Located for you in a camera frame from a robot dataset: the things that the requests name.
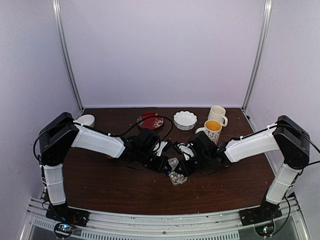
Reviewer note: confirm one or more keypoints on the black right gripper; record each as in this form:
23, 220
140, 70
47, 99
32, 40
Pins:
187, 172

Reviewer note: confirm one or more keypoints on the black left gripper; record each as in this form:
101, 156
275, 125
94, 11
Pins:
163, 161

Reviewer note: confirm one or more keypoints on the clear plastic pill organizer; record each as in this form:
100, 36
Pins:
175, 178

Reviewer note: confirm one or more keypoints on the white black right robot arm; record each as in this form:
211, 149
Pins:
284, 135

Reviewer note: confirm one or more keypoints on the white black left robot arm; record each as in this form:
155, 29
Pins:
64, 132

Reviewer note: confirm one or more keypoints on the red floral plate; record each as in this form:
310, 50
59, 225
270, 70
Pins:
150, 120

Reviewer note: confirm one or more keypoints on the floral mug yellow inside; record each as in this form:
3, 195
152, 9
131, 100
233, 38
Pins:
212, 129

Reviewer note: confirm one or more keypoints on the white scalloped bowl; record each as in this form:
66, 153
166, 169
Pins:
185, 120

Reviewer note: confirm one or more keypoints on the cream ribbed ceramic mug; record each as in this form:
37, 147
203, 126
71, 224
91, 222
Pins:
218, 113

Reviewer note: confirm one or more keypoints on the white patterned rice bowl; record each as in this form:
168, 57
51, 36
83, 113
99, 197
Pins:
87, 120

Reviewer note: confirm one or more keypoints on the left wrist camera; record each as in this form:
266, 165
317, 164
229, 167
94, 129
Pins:
161, 147

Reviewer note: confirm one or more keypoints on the front aluminium rail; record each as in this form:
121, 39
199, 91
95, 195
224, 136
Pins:
225, 225

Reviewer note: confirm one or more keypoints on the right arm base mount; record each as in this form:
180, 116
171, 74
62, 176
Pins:
262, 219

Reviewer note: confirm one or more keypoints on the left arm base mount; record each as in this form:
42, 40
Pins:
68, 220

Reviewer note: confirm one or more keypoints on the right aluminium frame post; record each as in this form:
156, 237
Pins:
264, 30

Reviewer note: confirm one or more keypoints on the aluminium frame post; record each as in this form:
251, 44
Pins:
264, 30
65, 53

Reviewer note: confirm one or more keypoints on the left aluminium frame post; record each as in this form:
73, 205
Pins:
65, 53

